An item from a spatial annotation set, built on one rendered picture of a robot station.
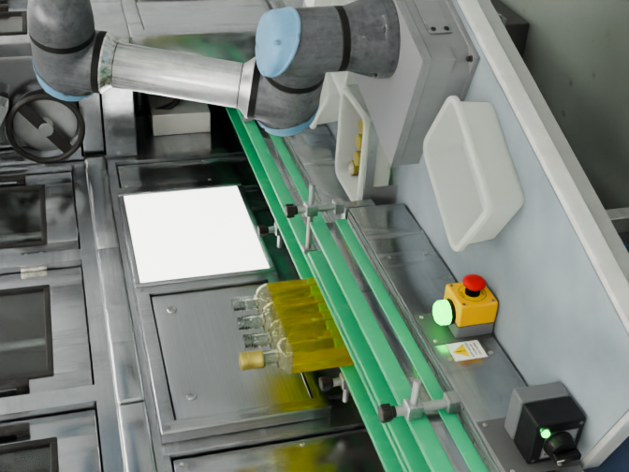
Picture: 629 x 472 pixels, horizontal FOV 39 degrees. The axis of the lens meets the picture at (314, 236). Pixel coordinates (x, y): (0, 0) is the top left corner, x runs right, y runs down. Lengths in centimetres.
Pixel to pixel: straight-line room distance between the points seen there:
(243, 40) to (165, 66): 92
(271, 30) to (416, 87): 27
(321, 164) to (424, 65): 77
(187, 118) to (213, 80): 112
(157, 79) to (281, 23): 27
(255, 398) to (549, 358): 64
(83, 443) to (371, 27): 95
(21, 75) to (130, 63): 93
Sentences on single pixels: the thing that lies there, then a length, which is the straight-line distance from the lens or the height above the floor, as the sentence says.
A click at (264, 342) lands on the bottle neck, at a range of 172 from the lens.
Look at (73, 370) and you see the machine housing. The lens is 195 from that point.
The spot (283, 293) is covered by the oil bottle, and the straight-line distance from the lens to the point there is 180.
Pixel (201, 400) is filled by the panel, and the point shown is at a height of 123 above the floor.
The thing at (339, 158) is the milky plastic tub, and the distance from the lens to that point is 203.
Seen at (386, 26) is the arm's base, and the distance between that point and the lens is 157.
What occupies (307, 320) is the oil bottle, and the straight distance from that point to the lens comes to 174.
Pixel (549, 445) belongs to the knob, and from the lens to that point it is 133.
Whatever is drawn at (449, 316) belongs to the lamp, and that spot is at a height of 84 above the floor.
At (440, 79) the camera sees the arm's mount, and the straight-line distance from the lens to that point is 153.
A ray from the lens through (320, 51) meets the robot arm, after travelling 155.
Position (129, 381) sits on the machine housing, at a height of 136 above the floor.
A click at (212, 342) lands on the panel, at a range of 192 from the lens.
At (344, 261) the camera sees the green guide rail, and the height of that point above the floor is 94.
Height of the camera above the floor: 143
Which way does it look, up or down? 15 degrees down
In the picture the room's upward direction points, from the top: 96 degrees counter-clockwise
